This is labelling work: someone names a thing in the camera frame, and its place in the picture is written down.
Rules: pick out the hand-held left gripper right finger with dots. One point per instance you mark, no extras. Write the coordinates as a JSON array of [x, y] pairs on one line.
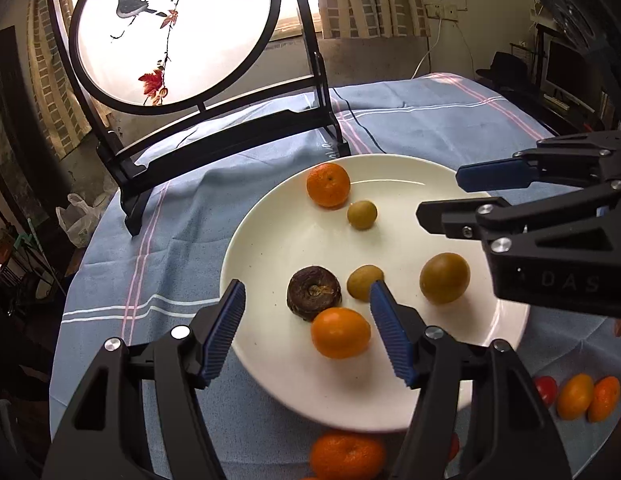
[[390, 330]]

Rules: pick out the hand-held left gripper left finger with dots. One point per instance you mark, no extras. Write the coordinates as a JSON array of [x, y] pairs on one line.
[[225, 330]]

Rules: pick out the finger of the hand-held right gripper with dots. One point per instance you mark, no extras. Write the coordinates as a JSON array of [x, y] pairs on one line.
[[440, 215], [490, 175]]

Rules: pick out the red cherry tomato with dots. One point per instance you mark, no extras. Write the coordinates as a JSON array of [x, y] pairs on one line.
[[454, 446], [545, 390]]

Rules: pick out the white round plate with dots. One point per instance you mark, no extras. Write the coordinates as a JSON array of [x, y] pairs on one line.
[[290, 240]]

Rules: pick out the smooth orange citrus fruit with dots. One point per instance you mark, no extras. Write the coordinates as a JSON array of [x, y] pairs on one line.
[[340, 332], [574, 396]]

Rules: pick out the orange mandarin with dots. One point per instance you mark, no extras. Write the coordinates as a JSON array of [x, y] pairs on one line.
[[328, 185], [604, 399], [346, 455]]

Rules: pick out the small green round fruit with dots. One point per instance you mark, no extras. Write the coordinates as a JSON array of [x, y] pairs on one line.
[[361, 282], [362, 215]]

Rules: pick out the large green round fruit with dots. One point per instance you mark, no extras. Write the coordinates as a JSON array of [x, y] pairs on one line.
[[444, 278]]

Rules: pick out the dark brown wrinkled fruit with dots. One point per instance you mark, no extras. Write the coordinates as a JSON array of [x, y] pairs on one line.
[[314, 292]]

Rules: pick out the blue striped tablecloth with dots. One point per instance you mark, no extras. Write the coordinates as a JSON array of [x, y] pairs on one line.
[[415, 125]]

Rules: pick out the black hat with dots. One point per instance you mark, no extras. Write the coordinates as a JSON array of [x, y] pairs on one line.
[[505, 67]]

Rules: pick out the white plastic bag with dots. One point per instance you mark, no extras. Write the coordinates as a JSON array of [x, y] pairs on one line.
[[78, 220]]

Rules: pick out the black framed bird screen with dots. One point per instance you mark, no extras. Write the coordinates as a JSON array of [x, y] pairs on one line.
[[190, 35]]

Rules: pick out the white wall socket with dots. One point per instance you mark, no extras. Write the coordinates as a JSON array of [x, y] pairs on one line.
[[440, 10]]

